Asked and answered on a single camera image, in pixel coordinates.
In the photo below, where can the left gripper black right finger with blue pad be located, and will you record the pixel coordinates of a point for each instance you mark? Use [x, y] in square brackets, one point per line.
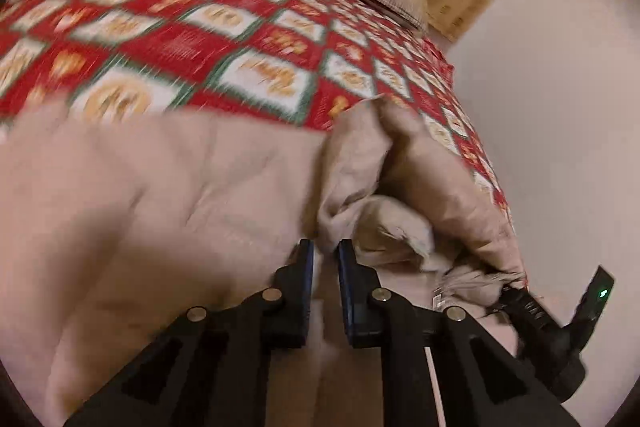
[438, 368]

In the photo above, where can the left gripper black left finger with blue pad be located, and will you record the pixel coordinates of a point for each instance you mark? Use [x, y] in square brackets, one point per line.
[210, 368]

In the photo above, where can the beige quilted puffer jacket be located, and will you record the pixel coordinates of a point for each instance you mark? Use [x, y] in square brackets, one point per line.
[110, 231]

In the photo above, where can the red patchwork bear bedspread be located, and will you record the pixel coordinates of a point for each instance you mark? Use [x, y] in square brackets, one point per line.
[300, 62]

